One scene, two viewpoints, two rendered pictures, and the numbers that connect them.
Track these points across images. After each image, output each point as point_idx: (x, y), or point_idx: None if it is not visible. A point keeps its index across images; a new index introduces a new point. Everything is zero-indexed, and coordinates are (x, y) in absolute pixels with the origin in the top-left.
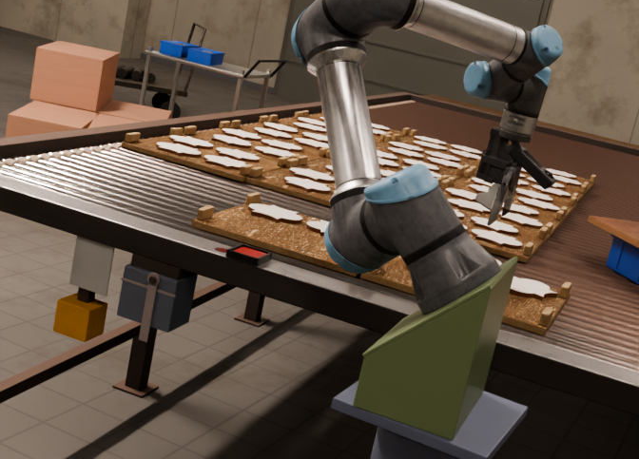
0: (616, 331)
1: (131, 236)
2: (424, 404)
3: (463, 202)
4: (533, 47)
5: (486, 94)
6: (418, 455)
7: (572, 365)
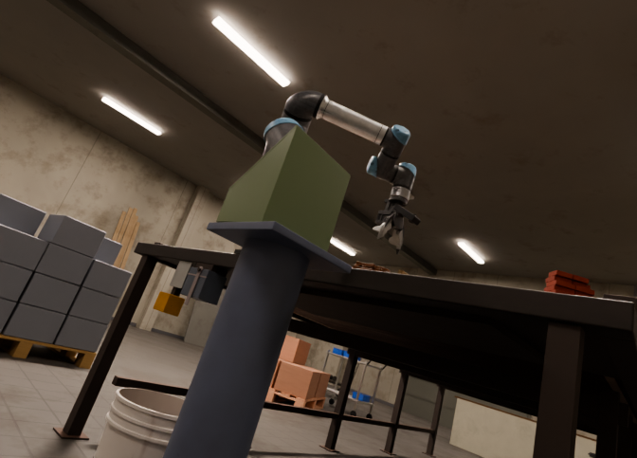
0: None
1: (199, 253)
2: (251, 205)
3: None
4: (391, 130)
5: (375, 169)
6: (249, 256)
7: (403, 274)
